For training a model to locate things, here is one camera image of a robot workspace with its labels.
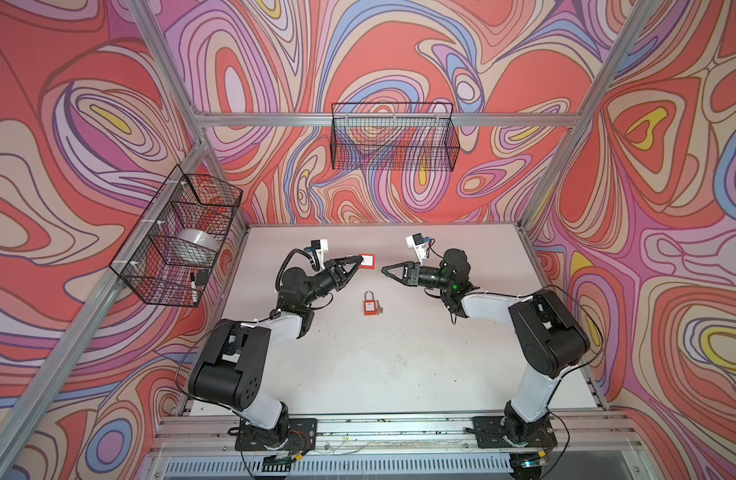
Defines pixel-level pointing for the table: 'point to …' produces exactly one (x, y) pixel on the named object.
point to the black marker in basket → (193, 287)
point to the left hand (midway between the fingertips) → (364, 263)
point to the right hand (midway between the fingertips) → (385, 277)
